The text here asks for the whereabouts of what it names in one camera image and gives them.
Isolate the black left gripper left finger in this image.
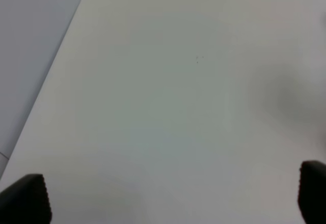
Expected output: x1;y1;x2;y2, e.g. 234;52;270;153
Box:
1;174;52;223

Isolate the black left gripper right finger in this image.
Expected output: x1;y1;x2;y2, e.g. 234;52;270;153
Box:
297;160;325;224

